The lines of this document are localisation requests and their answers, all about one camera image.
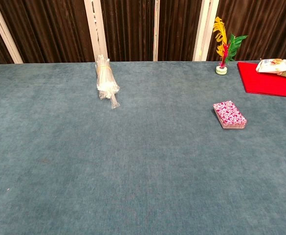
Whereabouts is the pink patterned card deck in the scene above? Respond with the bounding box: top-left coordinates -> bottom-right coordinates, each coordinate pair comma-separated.
213,99 -> 248,130

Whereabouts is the blue velvet tablecloth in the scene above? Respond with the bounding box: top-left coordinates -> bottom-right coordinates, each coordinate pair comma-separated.
0,59 -> 286,235

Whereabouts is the clear wrapped straw bundle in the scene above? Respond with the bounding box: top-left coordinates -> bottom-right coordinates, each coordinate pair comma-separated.
94,54 -> 121,110

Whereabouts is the colourful feather shuttlecock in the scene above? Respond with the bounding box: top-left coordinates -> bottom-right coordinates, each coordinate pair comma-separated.
212,16 -> 248,75

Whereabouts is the dark brown curtain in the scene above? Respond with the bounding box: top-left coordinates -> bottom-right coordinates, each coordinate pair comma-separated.
0,0 -> 286,67

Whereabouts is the red spiral notebook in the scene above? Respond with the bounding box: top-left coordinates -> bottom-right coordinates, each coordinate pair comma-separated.
237,61 -> 286,99

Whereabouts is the white printed snack bag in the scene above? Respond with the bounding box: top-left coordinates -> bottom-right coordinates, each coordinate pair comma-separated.
255,58 -> 286,80

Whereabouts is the thin white frame post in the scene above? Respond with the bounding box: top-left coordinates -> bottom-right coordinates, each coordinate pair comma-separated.
153,0 -> 161,62

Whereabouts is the wide white frame post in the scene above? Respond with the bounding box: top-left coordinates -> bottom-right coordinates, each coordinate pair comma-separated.
84,0 -> 109,62
192,0 -> 220,62

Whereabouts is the slanted white frame post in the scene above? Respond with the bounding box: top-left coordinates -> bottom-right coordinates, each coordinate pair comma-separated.
0,0 -> 24,65

